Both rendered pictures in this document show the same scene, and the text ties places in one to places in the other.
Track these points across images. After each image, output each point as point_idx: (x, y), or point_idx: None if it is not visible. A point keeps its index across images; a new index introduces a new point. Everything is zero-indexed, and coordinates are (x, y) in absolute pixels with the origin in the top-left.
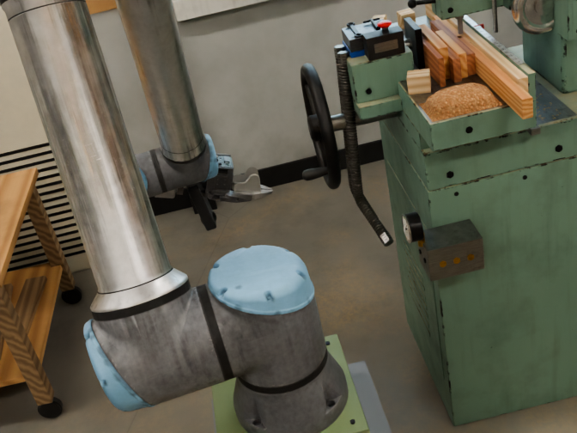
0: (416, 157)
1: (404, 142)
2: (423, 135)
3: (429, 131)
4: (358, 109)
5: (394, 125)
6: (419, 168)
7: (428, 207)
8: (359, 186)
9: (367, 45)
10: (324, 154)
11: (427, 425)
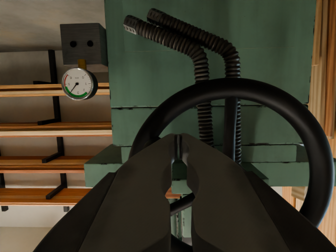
0: (138, 130)
1: (181, 125)
2: (106, 168)
3: (86, 180)
4: (174, 191)
5: (221, 125)
6: (132, 120)
7: (111, 89)
8: (195, 76)
9: (182, 240)
10: (224, 135)
11: None
